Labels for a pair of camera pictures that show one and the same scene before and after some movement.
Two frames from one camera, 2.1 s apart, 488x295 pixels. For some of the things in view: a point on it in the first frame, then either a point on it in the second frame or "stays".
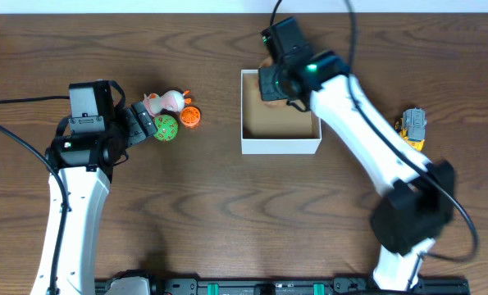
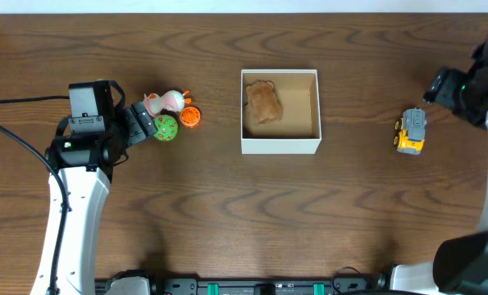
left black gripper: x=138 y=123 stays
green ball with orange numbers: x=166 y=127 stays
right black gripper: x=269 y=84 -> x=440 y=88
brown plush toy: x=266 y=61 -> x=263 y=102
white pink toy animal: x=174 y=100 stays
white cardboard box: x=274 y=128 stays
